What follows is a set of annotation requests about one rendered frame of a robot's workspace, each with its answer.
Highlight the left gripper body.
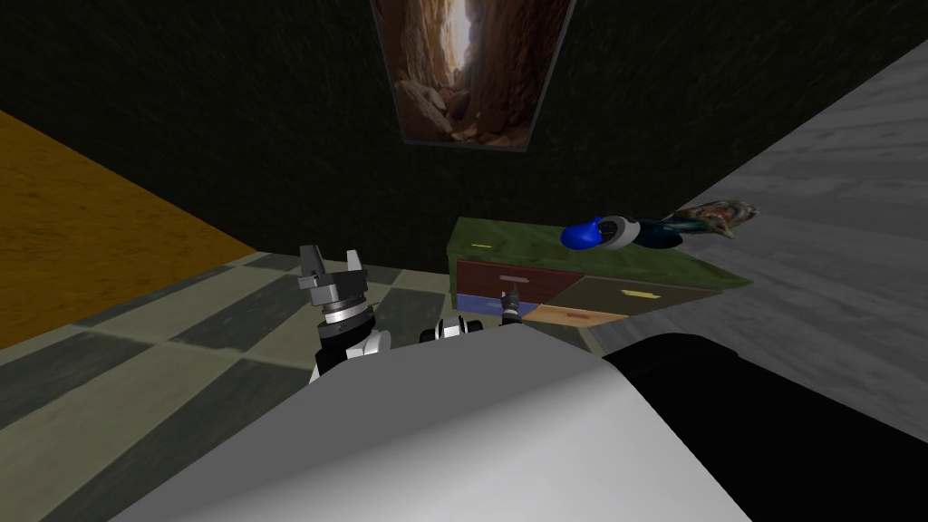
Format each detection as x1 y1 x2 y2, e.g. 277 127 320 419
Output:
298 268 369 310

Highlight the blue drawer front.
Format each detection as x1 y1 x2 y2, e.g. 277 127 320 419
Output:
454 293 546 319

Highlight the red-brown drawer front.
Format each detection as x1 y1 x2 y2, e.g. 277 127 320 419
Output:
456 260 585 306

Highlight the orange drawer front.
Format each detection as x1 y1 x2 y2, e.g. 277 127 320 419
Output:
521 304 629 330

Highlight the green cabinet with drawers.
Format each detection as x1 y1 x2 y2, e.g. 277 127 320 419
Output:
446 215 752 331

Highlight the dark brown drawer front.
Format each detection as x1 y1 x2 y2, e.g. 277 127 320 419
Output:
544 275 723 318

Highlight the blue rounded object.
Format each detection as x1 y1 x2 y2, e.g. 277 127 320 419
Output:
561 216 605 252

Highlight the white and grey round object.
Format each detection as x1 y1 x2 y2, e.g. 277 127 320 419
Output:
597 214 643 252

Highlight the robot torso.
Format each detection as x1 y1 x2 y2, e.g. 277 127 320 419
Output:
108 314 755 522

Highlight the dark multicoloured object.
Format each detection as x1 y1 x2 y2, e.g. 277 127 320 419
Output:
637 199 759 251

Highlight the canyon picture on wall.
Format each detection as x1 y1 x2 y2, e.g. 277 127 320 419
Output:
370 0 578 153

